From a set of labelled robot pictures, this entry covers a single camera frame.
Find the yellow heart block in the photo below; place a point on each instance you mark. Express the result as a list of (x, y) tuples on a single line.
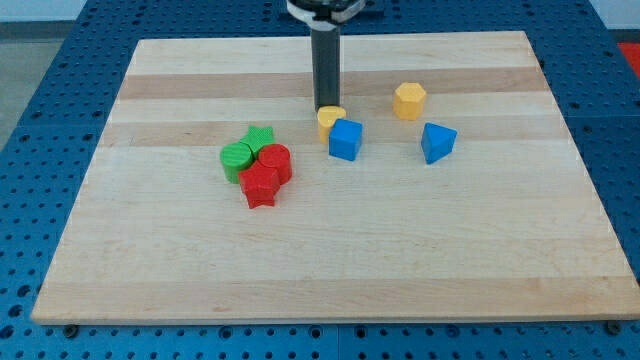
[(326, 118)]

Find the blue cube block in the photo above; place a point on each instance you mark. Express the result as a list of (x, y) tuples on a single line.
[(345, 139)]

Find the blue triangle block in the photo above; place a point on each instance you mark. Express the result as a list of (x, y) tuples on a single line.
[(437, 142)]

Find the red cylinder block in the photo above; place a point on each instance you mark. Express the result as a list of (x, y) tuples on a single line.
[(278, 157)]

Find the green cylinder block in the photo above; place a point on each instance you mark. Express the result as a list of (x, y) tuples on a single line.
[(235, 157)]

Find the red object at edge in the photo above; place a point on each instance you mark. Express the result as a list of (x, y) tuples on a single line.
[(631, 52)]

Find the wooden board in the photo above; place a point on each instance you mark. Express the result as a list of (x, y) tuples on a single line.
[(507, 227)]

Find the yellow hexagon block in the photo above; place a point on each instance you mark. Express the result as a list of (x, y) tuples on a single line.
[(408, 101)]

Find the red star block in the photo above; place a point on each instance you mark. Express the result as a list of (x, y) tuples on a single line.
[(259, 184)]

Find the green star block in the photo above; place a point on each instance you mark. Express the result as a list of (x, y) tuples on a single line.
[(258, 137)]

